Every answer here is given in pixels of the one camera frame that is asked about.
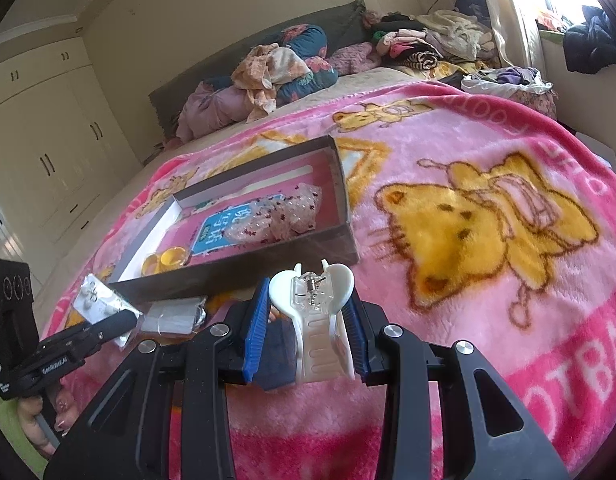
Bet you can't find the sheer polka dot bow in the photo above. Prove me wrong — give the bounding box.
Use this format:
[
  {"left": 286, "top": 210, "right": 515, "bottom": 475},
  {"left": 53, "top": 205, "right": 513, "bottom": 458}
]
[{"left": 223, "top": 184, "right": 323, "bottom": 246}]

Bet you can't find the peach floral cloth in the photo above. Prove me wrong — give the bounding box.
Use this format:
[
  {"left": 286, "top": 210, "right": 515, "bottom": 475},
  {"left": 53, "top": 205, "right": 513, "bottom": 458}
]
[{"left": 231, "top": 44, "right": 313, "bottom": 122}]

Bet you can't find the cream flat stick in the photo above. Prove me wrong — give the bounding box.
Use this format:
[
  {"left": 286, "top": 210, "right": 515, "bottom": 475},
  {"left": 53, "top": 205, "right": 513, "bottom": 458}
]
[{"left": 188, "top": 162, "right": 315, "bottom": 211}]

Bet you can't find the pink fuzzy garment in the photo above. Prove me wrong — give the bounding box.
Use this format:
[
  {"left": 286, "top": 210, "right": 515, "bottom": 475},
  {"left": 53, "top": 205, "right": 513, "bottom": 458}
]
[{"left": 328, "top": 41, "right": 383, "bottom": 77}]

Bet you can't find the pile of clothes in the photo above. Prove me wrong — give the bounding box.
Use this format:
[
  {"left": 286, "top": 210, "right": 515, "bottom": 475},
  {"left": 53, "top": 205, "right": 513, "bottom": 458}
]
[{"left": 370, "top": 0, "right": 498, "bottom": 71}]

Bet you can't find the pink printed blanket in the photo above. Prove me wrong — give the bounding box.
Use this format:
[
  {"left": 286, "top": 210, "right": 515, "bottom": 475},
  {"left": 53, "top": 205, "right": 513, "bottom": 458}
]
[{"left": 40, "top": 80, "right": 616, "bottom": 480}]

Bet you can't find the teal floral quilt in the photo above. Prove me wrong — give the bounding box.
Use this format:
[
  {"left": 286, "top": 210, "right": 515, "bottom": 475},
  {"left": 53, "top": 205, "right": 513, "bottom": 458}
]
[{"left": 203, "top": 25, "right": 339, "bottom": 106}]

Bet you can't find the white wardrobe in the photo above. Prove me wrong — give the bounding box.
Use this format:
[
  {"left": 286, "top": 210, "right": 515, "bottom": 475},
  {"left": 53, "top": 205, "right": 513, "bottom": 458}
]
[{"left": 0, "top": 35, "right": 144, "bottom": 281}]

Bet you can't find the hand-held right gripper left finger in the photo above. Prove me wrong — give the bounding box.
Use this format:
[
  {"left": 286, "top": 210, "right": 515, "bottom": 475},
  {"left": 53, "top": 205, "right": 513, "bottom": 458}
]
[{"left": 43, "top": 276, "right": 273, "bottom": 480}]

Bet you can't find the yellow printed blanket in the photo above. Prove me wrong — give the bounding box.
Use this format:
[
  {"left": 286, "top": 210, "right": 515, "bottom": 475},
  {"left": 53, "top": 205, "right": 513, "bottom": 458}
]
[{"left": 393, "top": 57, "right": 493, "bottom": 81}]

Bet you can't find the earring card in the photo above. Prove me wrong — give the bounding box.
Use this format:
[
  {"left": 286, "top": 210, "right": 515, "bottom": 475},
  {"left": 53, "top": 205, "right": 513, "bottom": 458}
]
[{"left": 72, "top": 274, "right": 139, "bottom": 351}]

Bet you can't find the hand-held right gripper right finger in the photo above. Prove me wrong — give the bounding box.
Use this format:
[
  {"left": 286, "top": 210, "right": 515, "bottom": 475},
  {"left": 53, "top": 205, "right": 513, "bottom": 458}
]
[{"left": 340, "top": 292, "right": 553, "bottom": 480}]

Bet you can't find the person's left forearm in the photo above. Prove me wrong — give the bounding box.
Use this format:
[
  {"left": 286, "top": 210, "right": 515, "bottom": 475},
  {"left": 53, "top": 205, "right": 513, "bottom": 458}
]
[{"left": 0, "top": 397, "right": 46, "bottom": 478}]

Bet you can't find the white hair claw clip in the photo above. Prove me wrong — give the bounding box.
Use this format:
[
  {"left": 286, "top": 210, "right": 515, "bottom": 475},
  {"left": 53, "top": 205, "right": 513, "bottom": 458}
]
[{"left": 268, "top": 259, "right": 356, "bottom": 383}]

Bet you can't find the white bag of clothes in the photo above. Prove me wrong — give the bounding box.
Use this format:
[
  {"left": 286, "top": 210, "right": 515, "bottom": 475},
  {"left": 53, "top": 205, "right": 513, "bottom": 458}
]
[{"left": 460, "top": 66, "right": 556, "bottom": 98}]

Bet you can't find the floral fabric basket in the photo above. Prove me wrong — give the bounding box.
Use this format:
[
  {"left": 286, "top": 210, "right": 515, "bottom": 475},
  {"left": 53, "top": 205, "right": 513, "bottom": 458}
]
[{"left": 508, "top": 87, "right": 558, "bottom": 121}]

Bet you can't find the dark jacket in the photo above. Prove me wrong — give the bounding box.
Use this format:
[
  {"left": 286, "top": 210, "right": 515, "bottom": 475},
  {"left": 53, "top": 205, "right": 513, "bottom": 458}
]
[{"left": 562, "top": 5, "right": 616, "bottom": 73}]

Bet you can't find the pink pillow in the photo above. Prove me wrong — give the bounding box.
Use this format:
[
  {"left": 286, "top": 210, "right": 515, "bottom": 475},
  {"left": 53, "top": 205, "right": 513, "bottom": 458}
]
[{"left": 175, "top": 80, "right": 276, "bottom": 143}]

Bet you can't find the silver foil packet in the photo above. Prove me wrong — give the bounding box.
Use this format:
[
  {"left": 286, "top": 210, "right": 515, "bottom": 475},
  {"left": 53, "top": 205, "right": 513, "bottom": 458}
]
[{"left": 138, "top": 296, "right": 209, "bottom": 337}]

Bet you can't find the beige bed sheet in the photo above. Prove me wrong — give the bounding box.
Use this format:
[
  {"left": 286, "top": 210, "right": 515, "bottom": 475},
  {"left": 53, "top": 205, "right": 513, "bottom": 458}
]
[{"left": 143, "top": 62, "right": 468, "bottom": 171}]

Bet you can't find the blue printed card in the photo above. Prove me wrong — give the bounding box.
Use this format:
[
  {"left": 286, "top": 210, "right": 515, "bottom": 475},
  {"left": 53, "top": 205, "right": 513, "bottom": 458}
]
[{"left": 190, "top": 201, "right": 261, "bottom": 257}]

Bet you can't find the dark cardboard box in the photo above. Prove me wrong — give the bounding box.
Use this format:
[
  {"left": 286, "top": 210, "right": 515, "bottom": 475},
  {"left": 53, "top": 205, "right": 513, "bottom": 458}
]
[{"left": 107, "top": 135, "right": 361, "bottom": 306}]

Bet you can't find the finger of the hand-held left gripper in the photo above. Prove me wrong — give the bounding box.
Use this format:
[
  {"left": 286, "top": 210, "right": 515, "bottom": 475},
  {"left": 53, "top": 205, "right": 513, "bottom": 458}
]
[{"left": 85, "top": 310, "right": 141, "bottom": 348}]

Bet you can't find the person's left hand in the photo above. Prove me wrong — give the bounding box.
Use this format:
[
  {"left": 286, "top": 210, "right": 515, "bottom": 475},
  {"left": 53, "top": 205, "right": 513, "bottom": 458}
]
[{"left": 15, "top": 382, "right": 86, "bottom": 463}]

